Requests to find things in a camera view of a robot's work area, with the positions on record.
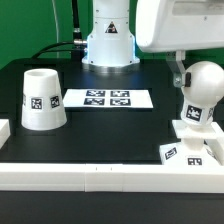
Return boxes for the white marker tag plate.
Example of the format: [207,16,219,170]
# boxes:
[63,89,153,109]

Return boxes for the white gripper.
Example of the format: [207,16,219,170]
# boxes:
[136,0,224,88]

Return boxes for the white left rail block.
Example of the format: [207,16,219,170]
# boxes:
[0,119,10,149]

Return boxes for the white thin cable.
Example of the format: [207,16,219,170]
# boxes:
[51,0,61,60]

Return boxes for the white lamp base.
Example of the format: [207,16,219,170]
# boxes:
[159,120,224,167]

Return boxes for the white front rail fence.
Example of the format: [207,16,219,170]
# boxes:
[0,163,224,193]

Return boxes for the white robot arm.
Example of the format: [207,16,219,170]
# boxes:
[82,0,224,87]

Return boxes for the white lamp bulb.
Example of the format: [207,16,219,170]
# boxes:
[181,61,224,126]

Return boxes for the black cable bundle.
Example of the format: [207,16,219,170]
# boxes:
[31,0,88,60]

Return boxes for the white lamp shade cone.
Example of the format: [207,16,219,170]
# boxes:
[21,68,67,131]

